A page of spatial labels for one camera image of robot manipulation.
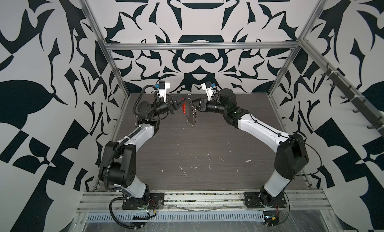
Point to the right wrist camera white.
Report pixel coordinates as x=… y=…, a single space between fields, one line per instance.
x=210 y=89

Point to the white slotted cable duct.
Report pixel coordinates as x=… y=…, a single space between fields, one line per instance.
x=184 y=216

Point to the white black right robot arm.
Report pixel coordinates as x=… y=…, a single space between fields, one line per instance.
x=291 y=152

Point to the aluminium frame crossbar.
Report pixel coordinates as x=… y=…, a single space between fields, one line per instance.
x=200 y=46

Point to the small electronics board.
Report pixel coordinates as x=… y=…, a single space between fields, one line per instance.
x=271 y=219

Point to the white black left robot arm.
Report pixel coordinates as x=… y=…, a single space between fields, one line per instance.
x=118 y=168

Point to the aluminium rail base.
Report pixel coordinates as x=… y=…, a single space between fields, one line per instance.
x=192 y=201

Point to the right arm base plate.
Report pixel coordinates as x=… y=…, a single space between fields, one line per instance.
x=258 y=200

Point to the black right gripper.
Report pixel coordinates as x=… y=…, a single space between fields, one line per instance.
x=205 y=105

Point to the aluminium frame corner post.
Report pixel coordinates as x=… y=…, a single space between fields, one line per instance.
x=314 y=16

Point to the grey wall hook rack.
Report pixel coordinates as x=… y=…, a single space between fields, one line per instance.
x=350 y=94

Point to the left aluminium frame post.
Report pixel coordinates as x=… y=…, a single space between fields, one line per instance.
x=88 y=52

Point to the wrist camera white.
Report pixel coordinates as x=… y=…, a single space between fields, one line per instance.
x=210 y=89
x=161 y=89

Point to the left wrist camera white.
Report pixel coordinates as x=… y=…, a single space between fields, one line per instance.
x=161 y=89

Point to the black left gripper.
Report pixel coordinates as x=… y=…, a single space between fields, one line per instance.
x=171 y=105

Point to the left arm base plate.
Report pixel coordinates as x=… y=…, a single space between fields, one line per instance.
x=144 y=200

